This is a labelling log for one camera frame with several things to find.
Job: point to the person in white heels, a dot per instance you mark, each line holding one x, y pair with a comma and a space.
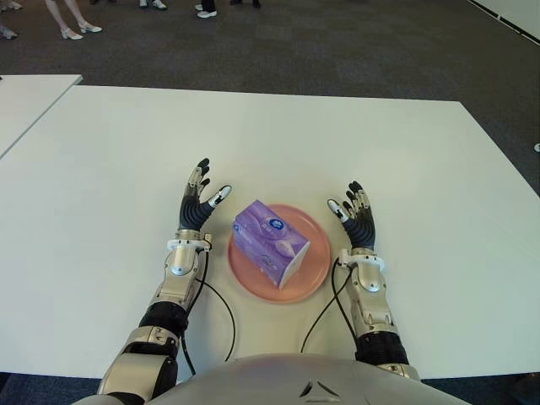
71, 34

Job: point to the pink round plate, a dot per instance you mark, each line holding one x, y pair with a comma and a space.
308, 278

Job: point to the person in white sneakers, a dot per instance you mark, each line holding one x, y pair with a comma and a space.
206, 12
158, 4

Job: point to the person in pale flat shoes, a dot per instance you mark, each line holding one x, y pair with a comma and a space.
7, 33

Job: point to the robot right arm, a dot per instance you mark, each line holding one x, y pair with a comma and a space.
373, 304

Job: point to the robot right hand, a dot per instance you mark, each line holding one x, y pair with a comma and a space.
360, 228

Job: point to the purple tissue paper pack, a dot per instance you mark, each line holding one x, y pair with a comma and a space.
266, 240

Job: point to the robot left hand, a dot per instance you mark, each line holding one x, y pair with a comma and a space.
192, 213

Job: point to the white table with dark edge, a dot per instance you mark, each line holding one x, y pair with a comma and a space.
514, 12

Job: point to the silver robot torso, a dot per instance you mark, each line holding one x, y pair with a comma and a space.
274, 379

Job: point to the white side table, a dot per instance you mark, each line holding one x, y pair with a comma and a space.
25, 101

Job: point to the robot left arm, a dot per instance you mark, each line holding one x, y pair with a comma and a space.
177, 287

